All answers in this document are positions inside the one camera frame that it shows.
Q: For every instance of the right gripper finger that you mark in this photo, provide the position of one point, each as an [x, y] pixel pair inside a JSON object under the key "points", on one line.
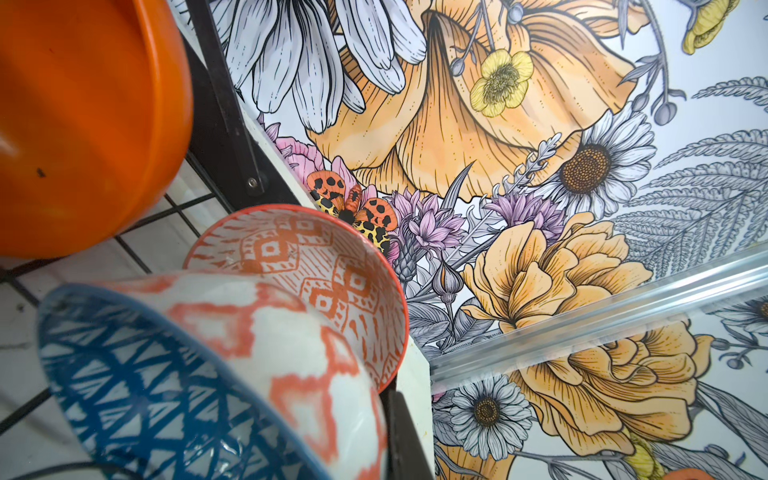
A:
{"points": [[406, 457]]}

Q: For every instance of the red patterned bowl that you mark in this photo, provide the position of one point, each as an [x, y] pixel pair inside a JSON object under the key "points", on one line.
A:
{"points": [[328, 264]]}

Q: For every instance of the blue geometric bowl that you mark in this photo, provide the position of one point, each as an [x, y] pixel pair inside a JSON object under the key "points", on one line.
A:
{"points": [[203, 375]]}

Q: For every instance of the black wire dish rack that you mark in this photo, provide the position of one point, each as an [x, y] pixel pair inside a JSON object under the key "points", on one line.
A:
{"points": [[231, 167]]}

